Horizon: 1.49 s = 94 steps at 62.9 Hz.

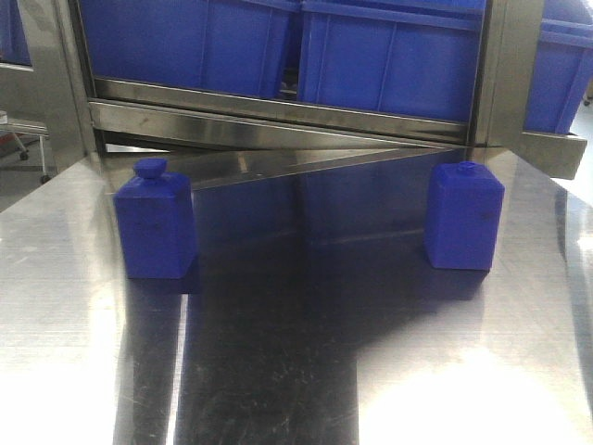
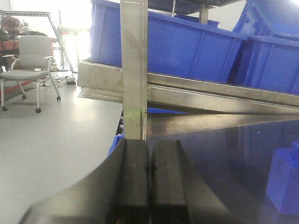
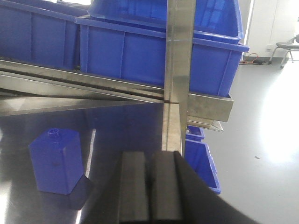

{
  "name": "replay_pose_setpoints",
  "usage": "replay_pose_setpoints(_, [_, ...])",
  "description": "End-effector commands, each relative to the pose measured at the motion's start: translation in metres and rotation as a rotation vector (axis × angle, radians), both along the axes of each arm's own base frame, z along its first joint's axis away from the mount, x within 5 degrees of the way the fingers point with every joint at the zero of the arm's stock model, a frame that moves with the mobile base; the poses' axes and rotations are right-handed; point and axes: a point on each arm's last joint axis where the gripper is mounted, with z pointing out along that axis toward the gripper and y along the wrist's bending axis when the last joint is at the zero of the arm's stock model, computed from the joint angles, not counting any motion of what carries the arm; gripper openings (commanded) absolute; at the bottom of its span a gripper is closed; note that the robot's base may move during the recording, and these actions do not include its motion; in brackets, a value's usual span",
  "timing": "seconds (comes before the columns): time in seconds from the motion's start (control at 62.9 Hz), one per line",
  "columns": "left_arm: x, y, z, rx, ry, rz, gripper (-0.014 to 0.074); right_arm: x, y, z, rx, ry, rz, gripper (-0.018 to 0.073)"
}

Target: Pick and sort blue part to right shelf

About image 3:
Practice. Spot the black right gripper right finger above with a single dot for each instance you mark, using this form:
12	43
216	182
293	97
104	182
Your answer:
179	196

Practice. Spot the blue bin front shelf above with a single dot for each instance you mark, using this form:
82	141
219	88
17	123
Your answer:
138	54

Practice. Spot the blue bin shelf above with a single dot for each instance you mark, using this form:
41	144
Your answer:
40	32
198	156
138	54

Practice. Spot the blue bin left shelf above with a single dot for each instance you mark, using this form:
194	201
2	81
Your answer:
40	32

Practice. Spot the tilted blue bin on top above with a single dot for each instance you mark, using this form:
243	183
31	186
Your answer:
216	20

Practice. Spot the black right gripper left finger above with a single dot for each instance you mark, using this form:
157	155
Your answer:
125	199

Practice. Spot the blue bin lower shelf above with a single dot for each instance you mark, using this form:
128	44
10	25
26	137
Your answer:
198	156

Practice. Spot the steel shelf frame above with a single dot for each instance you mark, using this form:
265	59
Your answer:
181	107

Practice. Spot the grey office chair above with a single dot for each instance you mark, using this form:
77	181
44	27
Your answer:
290	46

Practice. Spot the blue plastic block part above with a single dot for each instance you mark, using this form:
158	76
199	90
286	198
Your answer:
57	160

